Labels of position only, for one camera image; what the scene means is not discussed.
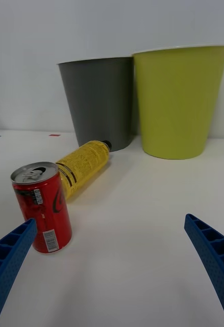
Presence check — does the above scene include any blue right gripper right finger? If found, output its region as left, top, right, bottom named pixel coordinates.
left=184, top=213, right=224, bottom=327

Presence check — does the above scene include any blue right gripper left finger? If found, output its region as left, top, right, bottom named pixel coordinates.
left=0, top=218, right=38, bottom=327

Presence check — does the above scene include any red drink can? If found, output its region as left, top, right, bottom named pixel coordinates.
left=10, top=161, right=73, bottom=254

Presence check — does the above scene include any yellow plastic bottle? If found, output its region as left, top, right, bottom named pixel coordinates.
left=55, top=139, right=113, bottom=201

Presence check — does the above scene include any yellow-green plastic waste bin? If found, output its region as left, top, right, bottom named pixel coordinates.
left=131, top=45, right=224, bottom=160

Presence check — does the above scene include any grey plastic waste bin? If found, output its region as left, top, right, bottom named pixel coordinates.
left=57, top=56, right=134, bottom=153

